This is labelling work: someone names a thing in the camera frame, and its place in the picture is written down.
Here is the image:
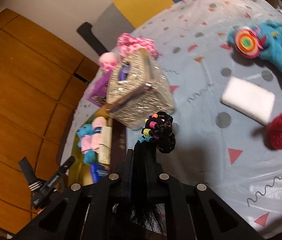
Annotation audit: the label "blue tissue packet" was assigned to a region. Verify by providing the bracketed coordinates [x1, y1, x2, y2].
[90, 163, 108, 183]

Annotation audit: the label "small blue teddy bear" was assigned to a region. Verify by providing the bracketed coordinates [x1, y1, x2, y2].
[76, 124, 97, 165]

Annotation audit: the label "pink towel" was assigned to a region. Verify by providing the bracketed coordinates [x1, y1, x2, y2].
[91, 116, 107, 152]

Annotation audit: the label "white foam sponge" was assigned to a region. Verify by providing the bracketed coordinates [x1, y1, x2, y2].
[221, 77, 275, 126]

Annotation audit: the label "blue monster plush toy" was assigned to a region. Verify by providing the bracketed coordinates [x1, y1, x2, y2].
[228, 20, 282, 74]

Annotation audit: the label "gold metal tin box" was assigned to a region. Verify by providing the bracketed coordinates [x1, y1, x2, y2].
[61, 103, 112, 186]

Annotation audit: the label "purple cardboard box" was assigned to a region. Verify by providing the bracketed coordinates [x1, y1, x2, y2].
[87, 71, 112, 107]

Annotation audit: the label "ornate silver tissue box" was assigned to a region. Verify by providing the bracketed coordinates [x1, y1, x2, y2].
[106, 48, 176, 130]

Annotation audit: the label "wooden wardrobe panels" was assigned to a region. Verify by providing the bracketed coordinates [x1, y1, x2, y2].
[0, 9, 98, 233]

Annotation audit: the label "patterned light blue tablecloth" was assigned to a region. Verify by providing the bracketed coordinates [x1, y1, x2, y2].
[61, 0, 282, 239]

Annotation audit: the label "pink spotted plush toy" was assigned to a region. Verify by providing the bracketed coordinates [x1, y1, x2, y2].
[98, 33, 159, 72]

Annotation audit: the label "grey yellow blue chair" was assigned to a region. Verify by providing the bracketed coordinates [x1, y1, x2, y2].
[77, 0, 183, 55]

